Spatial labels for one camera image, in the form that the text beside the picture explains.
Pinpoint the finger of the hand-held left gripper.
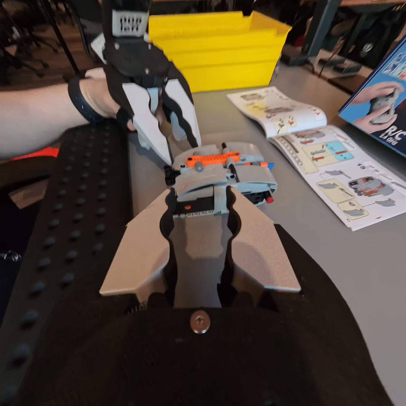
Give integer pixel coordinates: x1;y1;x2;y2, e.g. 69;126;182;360
163;78;202;149
121;82;174;166

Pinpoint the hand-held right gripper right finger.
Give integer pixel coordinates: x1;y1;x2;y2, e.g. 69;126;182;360
217;185;302;307

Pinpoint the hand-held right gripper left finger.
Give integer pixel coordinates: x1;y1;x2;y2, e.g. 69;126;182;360
99;187;178;307

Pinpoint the grey orange brick toy model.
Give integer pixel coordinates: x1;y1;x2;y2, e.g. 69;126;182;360
164;142;278;219

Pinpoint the person's left forearm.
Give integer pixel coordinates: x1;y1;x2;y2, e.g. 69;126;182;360
0;76;91;161

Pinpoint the grey desk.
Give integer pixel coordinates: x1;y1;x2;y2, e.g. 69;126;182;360
127;62;406;406

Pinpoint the person's left hand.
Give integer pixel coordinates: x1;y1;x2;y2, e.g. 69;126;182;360
84;67;137;133

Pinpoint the white printed leaflet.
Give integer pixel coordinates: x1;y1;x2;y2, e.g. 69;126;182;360
90;32;107;64

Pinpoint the yellow plastic bin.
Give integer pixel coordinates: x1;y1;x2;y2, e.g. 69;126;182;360
148;10;292;93

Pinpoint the black wristband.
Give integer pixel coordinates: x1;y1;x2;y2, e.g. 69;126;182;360
67;76;106;125

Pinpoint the black studded panel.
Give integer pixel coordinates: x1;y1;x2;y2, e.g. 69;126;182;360
0;122;134;406

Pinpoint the open instruction booklet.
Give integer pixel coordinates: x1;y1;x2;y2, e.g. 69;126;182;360
227;86;406;231

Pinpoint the orange traffic cone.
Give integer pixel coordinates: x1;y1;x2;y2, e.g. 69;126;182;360
10;146;61;161

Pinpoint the black flat device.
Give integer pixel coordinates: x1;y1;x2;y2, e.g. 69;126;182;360
281;44;311;66

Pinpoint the blue cardboard box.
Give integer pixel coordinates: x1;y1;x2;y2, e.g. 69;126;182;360
338;48;406;156

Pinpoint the grey metal post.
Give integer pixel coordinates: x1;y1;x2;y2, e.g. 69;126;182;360
303;0;342;58

